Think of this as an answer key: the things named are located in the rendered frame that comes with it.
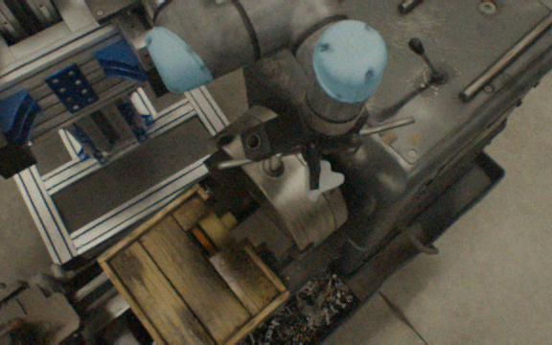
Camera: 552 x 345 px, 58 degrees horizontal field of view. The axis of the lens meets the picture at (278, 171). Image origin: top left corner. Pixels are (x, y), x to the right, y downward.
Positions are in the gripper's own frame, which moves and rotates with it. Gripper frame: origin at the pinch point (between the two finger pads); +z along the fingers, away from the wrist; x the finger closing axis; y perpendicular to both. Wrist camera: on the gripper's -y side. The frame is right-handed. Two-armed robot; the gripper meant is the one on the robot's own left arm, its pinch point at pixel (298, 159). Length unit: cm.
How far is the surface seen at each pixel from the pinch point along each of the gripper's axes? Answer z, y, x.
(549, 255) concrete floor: 122, 116, -27
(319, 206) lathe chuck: 10.9, 3.7, -6.6
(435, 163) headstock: 3.6, 24.8, -4.7
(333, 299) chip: 71, 13, -24
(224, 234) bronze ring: 19.0, -14.5, -6.6
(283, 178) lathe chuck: 7.0, -2.3, -0.9
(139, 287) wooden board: 43, -37, -11
